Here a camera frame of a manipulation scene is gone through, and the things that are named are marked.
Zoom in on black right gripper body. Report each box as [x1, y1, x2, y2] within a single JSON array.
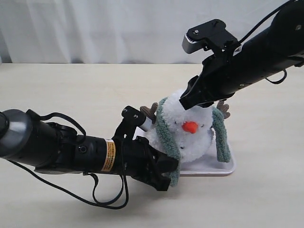
[[186, 56, 238, 101]]

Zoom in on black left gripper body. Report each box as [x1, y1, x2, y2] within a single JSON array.
[[111, 136, 163, 178]]

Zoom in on white plush snowman toy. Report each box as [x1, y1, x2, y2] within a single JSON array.
[[140, 89, 231, 163]]

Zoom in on green fleece scarf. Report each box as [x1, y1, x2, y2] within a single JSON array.
[[155, 97, 230, 187]]

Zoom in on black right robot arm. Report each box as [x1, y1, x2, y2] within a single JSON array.
[[179, 0, 304, 110]]

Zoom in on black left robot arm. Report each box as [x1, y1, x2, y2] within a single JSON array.
[[0, 106, 179, 191]]

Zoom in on white plastic tray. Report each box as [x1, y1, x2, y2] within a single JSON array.
[[133, 133, 237, 178]]

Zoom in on white backdrop curtain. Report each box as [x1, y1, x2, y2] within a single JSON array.
[[0, 0, 283, 64]]

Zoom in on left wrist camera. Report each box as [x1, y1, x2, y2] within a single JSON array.
[[122, 105, 152, 140]]

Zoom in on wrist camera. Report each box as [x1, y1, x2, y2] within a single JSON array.
[[122, 105, 152, 140], [182, 19, 240, 56]]

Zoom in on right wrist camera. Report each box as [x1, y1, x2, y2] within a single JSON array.
[[182, 19, 240, 56]]

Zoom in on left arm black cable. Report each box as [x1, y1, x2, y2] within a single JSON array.
[[9, 111, 130, 210]]

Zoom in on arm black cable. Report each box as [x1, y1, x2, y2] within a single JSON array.
[[9, 111, 130, 210], [235, 0, 300, 84]]

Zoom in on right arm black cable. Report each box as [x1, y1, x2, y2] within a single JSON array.
[[235, 0, 300, 84]]

